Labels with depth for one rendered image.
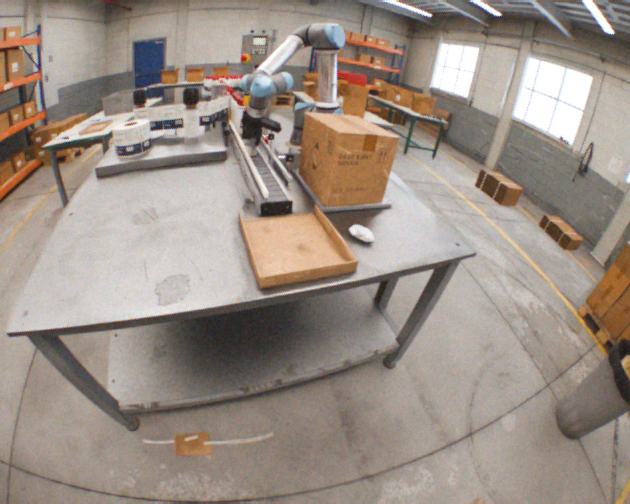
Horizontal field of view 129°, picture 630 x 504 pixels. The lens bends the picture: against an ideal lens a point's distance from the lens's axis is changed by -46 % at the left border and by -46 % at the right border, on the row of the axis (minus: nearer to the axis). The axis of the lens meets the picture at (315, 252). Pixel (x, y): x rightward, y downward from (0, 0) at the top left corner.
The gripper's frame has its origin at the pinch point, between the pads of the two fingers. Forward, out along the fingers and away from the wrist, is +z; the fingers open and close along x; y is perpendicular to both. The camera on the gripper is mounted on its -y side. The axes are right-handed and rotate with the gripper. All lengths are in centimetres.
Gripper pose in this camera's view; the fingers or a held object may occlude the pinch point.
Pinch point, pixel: (255, 146)
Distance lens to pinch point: 127.2
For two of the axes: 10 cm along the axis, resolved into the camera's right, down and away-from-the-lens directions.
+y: -9.2, 1.3, -3.6
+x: 2.5, 9.2, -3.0
